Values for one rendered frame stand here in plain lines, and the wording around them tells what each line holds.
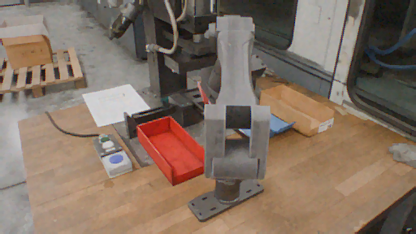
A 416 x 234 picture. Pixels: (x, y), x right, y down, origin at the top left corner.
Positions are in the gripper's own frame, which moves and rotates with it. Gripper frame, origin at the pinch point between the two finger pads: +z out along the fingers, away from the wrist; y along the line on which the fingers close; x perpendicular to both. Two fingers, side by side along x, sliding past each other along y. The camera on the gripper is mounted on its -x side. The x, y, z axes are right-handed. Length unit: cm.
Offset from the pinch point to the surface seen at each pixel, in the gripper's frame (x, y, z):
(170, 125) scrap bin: 2.0, 10.7, 26.1
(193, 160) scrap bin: 3.5, -6.1, 18.9
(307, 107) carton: -46, -4, 18
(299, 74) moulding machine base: -73, 18, 35
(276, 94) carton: -44, 8, 25
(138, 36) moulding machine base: -95, 242, 226
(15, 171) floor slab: 71, 86, 174
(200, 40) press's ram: -12.6, 26.1, 4.9
